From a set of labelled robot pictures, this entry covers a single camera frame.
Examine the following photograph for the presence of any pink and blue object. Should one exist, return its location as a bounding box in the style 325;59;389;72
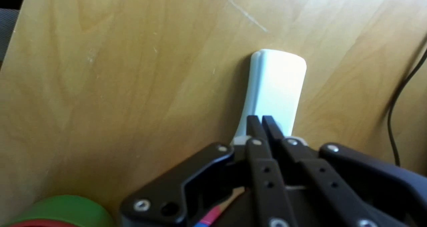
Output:
193;205;223;227

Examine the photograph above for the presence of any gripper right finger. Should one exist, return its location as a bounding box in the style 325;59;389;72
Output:
262;115;427;227

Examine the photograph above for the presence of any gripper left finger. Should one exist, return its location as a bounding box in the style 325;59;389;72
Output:
119;115;291;227

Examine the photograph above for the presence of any green tape roll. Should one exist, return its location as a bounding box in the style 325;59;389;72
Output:
7;195;115;227

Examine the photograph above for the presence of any black cable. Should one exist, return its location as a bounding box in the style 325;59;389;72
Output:
387;48;427;167

